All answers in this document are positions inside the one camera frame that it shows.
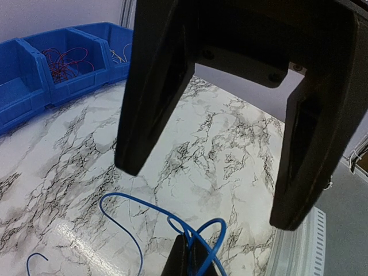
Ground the blue plastic bin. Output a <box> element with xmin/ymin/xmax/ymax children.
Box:
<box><xmin>74</xmin><ymin>22</ymin><xmax>133</xmax><ymax>83</ymax></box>
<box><xmin>1</xmin><ymin>38</ymin><xmax>51</xmax><ymax>134</ymax></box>
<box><xmin>24</xmin><ymin>28</ymin><xmax>110</xmax><ymax>106</ymax></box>

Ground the red cable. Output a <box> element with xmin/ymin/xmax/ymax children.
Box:
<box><xmin>42</xmin><ymin>47</ymin><xmax>95</xmax><ymax>84</ymax></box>

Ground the blue plastic bin left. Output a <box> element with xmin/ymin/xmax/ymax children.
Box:
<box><xmin>1</xmin><ymin>38</ymin><xmax>51</xmax><ymax>134</ymax></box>

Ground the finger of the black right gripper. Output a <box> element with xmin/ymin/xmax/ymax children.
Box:
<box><xmin>270</xmin><ymin>12</ymin><xmax>367</xmax><ymax>231</ymax></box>
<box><xmin>114</xmin><ymin>1</ymin><xmax>196</xmax><ymax>176</ymax></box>

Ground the yellow cable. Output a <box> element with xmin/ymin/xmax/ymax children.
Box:
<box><xmin>110</xmin><ymin>43</ymin><xmax>133</xmax><ymax>64</ymax></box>

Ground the aluminium frame post right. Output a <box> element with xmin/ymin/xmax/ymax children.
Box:
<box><xmin>119</xmin><ymin>0</ymin><xmax>137</xmax><ymax>29</ymax></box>

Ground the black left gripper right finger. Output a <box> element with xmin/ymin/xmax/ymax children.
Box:
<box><xmin>188</xmin><ymin>240</ymin><xmax>218</xmax><ymax>276</ymax></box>

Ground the blue plastic bin middle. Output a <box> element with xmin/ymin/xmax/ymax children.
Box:
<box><xmin>24</xmin><ymin>28</ymin><xmax>110</xmax><ymax>106</ymax></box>

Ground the blue plastic bin right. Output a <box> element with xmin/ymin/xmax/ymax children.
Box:
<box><xmin>74</xmin><ymin>22</ymin><xmax>133</xmax><ymax>83</ymax></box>

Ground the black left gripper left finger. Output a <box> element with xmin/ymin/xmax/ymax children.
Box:
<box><xmin>161</xmin><ymin>235</ymin><xmax>189</xmax><ymax>276</ymax></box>

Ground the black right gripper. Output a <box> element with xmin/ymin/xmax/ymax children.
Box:
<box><xmin>172</xmin><ymin>1</ymin><xmax>367</xmax><ymax>89</ymax></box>

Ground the aluminium front rail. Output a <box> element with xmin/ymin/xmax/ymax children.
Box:
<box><xmin>265</xmin><ymin>207</ymin><xmax>326</xmax><ymax>276</ymax></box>

